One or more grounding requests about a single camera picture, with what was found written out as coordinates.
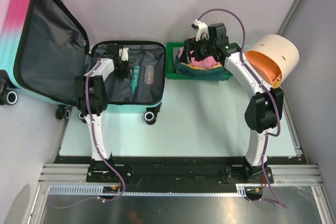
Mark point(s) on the pink cloth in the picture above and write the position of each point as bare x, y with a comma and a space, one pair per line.
183, 58

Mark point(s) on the dark green shorts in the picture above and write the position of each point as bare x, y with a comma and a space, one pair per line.
179, 67

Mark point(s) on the yellow towel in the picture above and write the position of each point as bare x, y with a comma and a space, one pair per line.
203, 65

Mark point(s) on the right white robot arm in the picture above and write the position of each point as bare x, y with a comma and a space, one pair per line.
263, 112

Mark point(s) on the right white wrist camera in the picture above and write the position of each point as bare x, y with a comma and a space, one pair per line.
201, 30

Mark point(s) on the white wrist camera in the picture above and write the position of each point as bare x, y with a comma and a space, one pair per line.
201, 30
123, 54

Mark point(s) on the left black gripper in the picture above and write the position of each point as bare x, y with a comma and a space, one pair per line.
126, 73

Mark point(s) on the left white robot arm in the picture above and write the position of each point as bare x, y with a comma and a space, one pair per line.
91, 96

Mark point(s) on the pink and teal kids suitcase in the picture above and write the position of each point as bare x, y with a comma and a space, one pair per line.
44, 48

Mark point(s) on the green plastic tray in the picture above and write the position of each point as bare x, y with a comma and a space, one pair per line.
172, 49

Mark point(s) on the teal tube bottle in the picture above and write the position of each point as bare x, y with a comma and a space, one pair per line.
135, 78

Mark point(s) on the clear plastic bottle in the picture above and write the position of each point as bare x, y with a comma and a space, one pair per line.
149, 75

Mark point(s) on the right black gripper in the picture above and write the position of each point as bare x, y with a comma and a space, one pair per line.
189, 44

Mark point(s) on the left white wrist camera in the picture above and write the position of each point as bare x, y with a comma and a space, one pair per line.
123, 54

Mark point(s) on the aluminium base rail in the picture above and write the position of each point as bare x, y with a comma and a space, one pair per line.
173, 179

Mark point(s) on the white cylinder with orange-yellow face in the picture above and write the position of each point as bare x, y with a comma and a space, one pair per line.
273, 57

